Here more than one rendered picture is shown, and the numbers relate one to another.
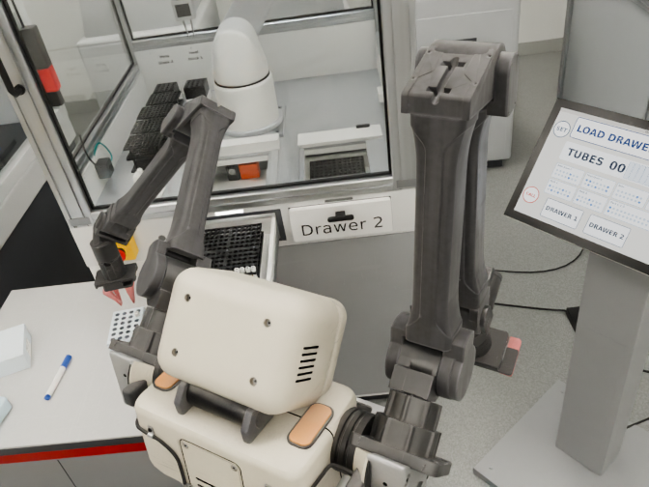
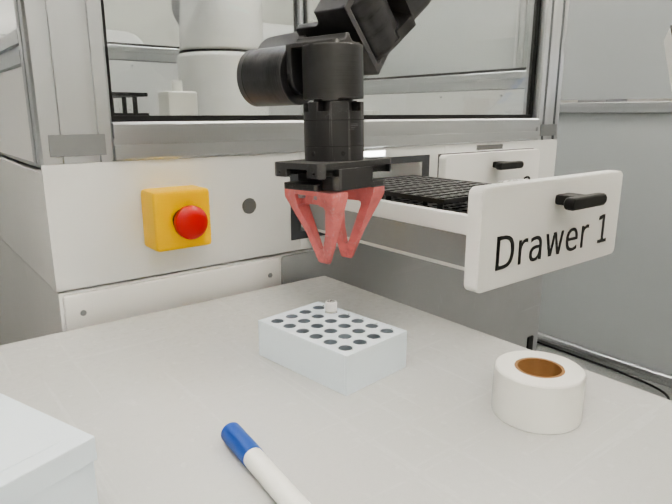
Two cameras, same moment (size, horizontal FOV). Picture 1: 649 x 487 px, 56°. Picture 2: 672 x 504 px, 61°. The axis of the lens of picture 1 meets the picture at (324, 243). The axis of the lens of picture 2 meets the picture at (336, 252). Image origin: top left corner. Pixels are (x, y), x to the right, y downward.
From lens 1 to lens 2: 1.51 m
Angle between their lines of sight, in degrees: 44
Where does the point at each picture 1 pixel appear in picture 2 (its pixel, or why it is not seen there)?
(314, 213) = (472, 161)
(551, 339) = not seen: hidden behind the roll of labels
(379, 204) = (530, 155)
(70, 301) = (53, 363)
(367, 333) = not seen: hidden behind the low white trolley
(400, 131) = (551, 50)
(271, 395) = not seen: outside the picture
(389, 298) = (512, 326)
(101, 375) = (398, 433)
